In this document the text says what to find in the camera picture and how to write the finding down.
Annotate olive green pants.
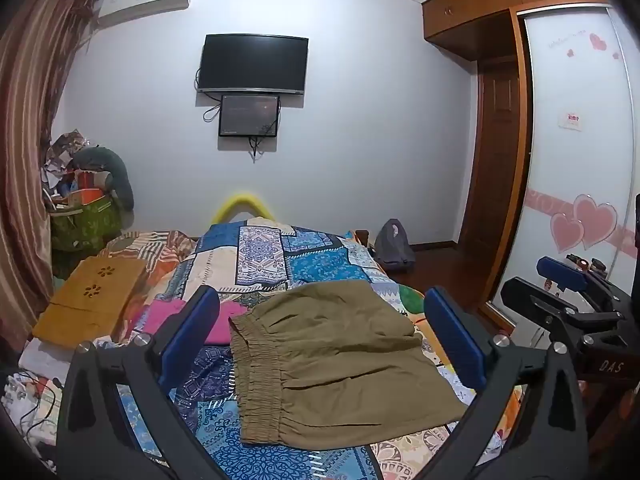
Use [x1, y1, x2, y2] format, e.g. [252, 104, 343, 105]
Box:
[229, 280, 468, 448]

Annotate white heart-print sliding door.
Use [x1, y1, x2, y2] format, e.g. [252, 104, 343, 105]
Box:
[487, 5, 640, 321]

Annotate green storage bag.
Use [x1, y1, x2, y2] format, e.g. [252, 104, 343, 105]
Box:
[49, 195, 123, 256]

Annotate pile of crumpled paper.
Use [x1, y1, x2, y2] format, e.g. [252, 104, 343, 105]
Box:
[40, 129, 96, 206]

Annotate small black wall monitor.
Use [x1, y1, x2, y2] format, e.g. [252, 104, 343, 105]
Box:
[218, 93, 281, 138]

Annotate blue patchwork blanket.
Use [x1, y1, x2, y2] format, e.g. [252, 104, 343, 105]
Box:
[115, 220, 526, 480]

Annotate wooden folding table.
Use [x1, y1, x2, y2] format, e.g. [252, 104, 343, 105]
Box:
[32, 255, 148, 348]

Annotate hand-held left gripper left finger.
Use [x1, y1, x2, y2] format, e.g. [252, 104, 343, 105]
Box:
[56, 286, 222, 480]

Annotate black wall television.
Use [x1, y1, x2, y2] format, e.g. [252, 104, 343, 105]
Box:
[196, 34, 309, 96]

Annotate white air conditioner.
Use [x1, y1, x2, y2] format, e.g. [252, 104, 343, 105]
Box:
[95, 0, 196, 28]

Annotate striped brown curtain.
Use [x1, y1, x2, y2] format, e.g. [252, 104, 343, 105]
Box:
[0, 0, 98, 351]

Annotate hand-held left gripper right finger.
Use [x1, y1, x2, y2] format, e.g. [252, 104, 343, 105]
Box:
[423, 286, 589, 480]

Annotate black cable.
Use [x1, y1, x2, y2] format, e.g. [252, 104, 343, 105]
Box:
[10, 370, 63, 446]

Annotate striped orange quilt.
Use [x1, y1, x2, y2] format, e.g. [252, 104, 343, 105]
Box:
[100, 230, 198, 311]

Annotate grey bag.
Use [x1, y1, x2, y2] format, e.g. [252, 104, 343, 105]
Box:
[373, 219, 417, 273]

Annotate wooden door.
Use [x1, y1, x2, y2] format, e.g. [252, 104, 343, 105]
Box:
[457, 57, 523, 261]

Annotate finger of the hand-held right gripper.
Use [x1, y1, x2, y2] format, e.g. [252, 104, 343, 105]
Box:
[536, 256, 592, 294]
[501, 277, 622, 335]

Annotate wooden wardrobe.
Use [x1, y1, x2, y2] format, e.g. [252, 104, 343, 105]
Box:
[421, 0, 611, 311]

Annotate pink cloth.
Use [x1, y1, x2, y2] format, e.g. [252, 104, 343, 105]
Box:
[142, 300, 258, 346]

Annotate yellow foam arc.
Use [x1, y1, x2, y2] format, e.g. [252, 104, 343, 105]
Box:
[210, 191, 281, 223]

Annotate white cloth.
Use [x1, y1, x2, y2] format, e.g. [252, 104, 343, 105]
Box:
[17, 337, 101, 386]

